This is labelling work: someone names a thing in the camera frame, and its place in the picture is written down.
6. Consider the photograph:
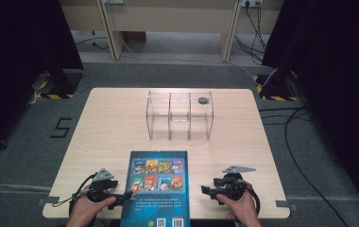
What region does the long black floor cable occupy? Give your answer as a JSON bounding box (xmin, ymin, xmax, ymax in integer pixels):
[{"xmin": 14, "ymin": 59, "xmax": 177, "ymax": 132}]
[{"xmin": 258, "ymin": 106, "xmax": 350, "ymax": 227}]

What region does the person's left hand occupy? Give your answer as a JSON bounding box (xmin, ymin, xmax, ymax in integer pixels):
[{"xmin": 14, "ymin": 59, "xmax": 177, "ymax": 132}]
[{"xmin": 68, "ymin": 192, "xmax": 118, "ymax": 225}]

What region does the blue illustrated book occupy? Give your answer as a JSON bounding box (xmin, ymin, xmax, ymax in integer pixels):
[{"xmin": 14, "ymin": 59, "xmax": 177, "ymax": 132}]
[{"xmin": 119, "ymin": 150, "xmax": 191, "ymax": 227}]

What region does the brown box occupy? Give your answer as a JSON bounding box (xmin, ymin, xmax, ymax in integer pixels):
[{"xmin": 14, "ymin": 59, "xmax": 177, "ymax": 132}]
[{"xmin": 126, "ymin": 30, "xmax": 147, "ymax": 44}]

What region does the person's right hand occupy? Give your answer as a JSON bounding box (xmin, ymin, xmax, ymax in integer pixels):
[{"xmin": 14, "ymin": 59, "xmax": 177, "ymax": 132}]
[{"xmin": 215, "ymin": 182, "xmax": 261, "ymax": 224}]

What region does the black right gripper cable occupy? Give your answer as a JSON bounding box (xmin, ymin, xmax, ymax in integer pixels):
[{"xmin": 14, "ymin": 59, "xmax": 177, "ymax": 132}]
[{"xmin": 245, "ymin": 184, "xmax": 262, "ymax": 217}]

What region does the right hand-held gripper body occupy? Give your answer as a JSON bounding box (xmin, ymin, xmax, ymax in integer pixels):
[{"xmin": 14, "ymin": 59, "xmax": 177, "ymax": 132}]
[{"xmin": 214, "ymin": 165, "xmax": 257, "ymax": 202}]

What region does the black curtain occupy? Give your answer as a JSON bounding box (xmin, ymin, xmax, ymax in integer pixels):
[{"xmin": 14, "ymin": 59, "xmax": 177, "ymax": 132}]
[
  {"xmin": 0, "ymin": 0, "xmax": 85, "ymax": 160},
  {"xmin": 262, "ymin": 0, "xmax": 359, "ymax": 218}
]

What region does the bundle of black power cables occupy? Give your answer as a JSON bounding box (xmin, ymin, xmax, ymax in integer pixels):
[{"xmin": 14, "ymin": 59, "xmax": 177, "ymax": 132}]
[{"xmin": 233, "ymin": 2, "xmax": 269, "ymax": 66}]

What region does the short black floor cable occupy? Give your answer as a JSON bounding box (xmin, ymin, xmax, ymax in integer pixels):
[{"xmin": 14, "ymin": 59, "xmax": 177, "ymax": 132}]
[{"xmin": 74, "ymin": 30, "xmax": 110, "ymax": 51}]

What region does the white wall socket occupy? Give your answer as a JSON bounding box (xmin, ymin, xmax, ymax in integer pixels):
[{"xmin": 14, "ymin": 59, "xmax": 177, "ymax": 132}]
[{"xmin": 240, "ymin": 0, "xmax": 264, "ymax": 9}]

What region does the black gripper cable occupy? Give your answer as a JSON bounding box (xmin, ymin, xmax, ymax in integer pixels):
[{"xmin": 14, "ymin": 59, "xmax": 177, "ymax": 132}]
[
  {"xmin": 51, "ymin": 173, "xmax": 97, "ymax": 218},
  {"xmin": 245, "ymin": 184, "xmax": 262, "ymax": 217}
]

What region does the grey tape strip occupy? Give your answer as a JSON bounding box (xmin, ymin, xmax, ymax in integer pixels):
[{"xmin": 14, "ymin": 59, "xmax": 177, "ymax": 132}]
[
  {"xmin": 38, "ymin": 196, "xmax": 61, "ymax": 206},
  {"xmin": 274, "ymin": 200, "xmax": 299, "ymax": 212}
]

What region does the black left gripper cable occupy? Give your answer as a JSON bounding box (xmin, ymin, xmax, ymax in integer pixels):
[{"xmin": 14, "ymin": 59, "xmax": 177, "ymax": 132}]
[{"xmin": 51, "ymin": 173, "xmax": 97, "ymax": 218}]

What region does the clear acrylic divided rack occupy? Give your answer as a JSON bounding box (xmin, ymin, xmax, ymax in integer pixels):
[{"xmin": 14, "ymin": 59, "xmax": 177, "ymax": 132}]
[{"xmin": 145, "ymin": 90, "xmax": 215, "ymax": 141}]

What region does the black stand base hazard tape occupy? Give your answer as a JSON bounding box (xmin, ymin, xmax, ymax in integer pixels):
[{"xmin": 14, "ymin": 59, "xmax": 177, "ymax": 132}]
[
  {"xmin": 252, "ymin": 66, "xmax": 299, "ymax": 102},
  {"xmin": 30, "ymin": 68, "xmax": 84, "ymax": 100}
]

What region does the thin white floor cable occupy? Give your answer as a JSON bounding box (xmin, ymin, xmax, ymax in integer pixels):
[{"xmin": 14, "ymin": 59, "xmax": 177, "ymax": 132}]
[{"xmin": 113, "ymin": 29, "xmax": 279, "ymax": 89}]

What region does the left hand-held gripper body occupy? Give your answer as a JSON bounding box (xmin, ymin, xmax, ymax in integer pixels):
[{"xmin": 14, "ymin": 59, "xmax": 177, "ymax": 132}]
[{"xmin": 86, "ymin": 167, "xmax": 120, "ymax": 203}]

